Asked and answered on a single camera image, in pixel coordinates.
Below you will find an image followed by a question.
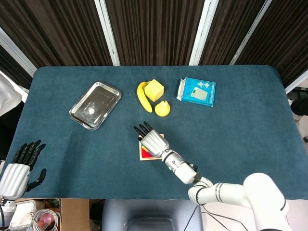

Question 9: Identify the black bag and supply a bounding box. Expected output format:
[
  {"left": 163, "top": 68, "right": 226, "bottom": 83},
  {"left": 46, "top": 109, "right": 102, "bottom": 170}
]
[{"left": 290, "top": 88, "right": 308, "bottom": 121}]

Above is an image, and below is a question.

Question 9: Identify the yellow foam cube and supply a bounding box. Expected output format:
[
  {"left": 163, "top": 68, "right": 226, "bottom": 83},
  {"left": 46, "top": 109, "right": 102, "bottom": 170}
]
[{"left": 144, "top": 78, "right": 165, "bottom": 102}]

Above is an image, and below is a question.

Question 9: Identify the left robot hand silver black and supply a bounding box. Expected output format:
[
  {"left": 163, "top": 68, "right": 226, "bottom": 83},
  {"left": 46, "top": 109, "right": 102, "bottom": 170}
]
[{"left": 0, "top": 140, "right": 47, "bottom": 200}]

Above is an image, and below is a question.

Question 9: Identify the dark teal table cloth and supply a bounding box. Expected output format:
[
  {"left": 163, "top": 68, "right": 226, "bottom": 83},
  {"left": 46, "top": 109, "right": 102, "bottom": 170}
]
[{"left": 0, "top": 65, "right": 308, "bottom": 200}]

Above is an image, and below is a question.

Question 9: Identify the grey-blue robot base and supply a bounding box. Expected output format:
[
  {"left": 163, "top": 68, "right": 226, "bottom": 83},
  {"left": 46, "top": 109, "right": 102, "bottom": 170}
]
[{"left": 102, "top": 199, "right": 202, "bottom": 231}]

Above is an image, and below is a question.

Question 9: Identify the brown cardboard box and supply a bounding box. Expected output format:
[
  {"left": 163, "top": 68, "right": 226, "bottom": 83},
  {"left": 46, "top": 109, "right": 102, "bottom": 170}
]
[{"left": 28, "top": 198, "right": 90, "bottom": 231}]

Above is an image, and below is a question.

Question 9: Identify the dark pleated curtain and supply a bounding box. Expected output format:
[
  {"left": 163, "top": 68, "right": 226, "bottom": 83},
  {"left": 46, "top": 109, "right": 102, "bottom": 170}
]
[
  {"left": 0, "top": 0, "right": 114, "bottom": 84},
  {"left": 237, "top": 0, "right": 308, "bottom": 89},
  {"left": 105, "top": 0, "right": 205, "bottom": 66},
  {"left": 199, "top": 0, "right": 266, "bottom": 66}
]

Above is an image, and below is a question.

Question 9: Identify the person's white sleeve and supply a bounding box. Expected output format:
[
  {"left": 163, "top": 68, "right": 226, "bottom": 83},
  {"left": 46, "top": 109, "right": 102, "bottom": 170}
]
[{"left": 0, "top": 72, "right": 23, "bottom": 117}]

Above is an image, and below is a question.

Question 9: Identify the yellow banana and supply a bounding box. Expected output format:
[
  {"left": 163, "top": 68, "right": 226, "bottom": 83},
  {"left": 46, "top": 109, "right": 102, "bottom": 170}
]
[{"left": 136, "top": 81, "right": 154, "bottom": 113}]

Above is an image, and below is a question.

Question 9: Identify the thin black floor cable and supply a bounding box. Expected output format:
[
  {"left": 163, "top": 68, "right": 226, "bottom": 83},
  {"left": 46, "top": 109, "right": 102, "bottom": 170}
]
[{"left": 200, "top": 204, "right": 256, "bottom": 231}]

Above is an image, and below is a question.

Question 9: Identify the yellow pear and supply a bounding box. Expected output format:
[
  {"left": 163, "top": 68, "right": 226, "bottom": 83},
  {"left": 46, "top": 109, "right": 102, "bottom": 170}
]
[{"left": 154, "top": 100, "right": 171, "bottom": 117}]

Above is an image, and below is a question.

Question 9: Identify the blue kitchen scale box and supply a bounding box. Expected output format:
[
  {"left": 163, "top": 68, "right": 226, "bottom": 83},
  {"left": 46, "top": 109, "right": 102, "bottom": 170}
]
[{"left": 176, "top": 77, "right": 217, "bottom": 109}]

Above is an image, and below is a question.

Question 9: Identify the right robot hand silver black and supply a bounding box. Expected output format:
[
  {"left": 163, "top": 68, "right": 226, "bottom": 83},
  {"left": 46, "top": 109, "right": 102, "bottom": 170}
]
[{"left": 133, "top": 121, "right": 169, "bottom": 157}]

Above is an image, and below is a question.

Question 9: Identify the stainless steel rectangular tray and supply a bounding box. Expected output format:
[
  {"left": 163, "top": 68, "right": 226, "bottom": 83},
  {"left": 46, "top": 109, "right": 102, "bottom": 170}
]
[{"left": 68, "top": 81, "right": 122, "bottom": 131}]

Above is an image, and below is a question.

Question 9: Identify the coiled white cable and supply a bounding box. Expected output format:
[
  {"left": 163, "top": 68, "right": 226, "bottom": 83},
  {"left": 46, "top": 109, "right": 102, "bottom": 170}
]
[{"left": 32, "top": 208, "right": 61, "bottom": 231}]

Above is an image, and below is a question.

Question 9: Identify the white partition post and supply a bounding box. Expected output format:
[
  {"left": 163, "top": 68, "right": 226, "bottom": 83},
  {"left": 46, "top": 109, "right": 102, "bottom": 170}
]
[
  {"left": 189, "top": 0, "right": 219, "bottom": 66},
  {"left": 0, "top": 27, "right": 37, "bottom": 77},
  {"left": 285, "top": 71, "right": 308, "bottom": 94},
  {"left": 230, "top": 0, "right": 274, "bottom": 65},
  {"left": 94, "top": 0, "right": 121, "bottom": 66}
]

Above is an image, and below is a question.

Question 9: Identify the wooden tray with colourful blocks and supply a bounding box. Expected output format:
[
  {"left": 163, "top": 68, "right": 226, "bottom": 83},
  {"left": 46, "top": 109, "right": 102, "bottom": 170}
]
[{"left": 138, "top": 133, "right": 167, "bottom": 161}]

